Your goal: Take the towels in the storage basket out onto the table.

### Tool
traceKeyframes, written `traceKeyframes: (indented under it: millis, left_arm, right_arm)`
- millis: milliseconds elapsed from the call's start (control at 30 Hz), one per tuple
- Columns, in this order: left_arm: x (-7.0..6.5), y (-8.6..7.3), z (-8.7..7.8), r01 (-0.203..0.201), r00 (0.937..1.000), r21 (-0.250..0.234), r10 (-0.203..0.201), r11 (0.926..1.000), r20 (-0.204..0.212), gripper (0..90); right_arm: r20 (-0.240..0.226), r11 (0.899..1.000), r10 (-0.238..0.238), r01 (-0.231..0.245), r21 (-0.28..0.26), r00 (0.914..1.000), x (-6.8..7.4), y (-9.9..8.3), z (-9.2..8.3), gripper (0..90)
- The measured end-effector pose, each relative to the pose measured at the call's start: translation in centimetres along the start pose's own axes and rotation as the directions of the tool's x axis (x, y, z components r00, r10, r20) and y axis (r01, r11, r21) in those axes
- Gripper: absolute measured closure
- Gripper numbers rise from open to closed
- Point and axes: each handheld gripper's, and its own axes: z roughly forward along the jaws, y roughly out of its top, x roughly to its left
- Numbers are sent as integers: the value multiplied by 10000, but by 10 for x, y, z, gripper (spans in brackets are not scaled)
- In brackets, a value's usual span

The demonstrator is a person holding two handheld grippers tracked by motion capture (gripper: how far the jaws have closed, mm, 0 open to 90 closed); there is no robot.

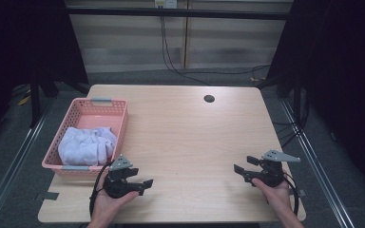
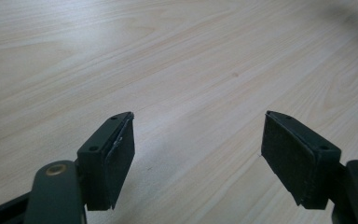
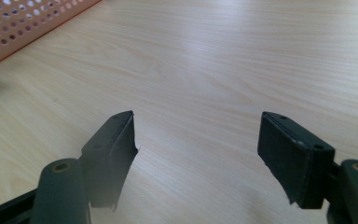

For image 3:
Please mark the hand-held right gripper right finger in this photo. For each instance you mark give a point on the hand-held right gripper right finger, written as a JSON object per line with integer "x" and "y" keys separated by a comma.
{"x": 292, "y": 161}

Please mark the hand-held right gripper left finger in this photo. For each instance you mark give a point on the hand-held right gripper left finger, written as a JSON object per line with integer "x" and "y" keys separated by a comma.
{"x": 112, "y": 161}

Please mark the pink perforated plastic basket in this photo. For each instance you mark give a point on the pink perforated plastic basket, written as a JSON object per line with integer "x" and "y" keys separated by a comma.
{"x": 12, "y": 50}

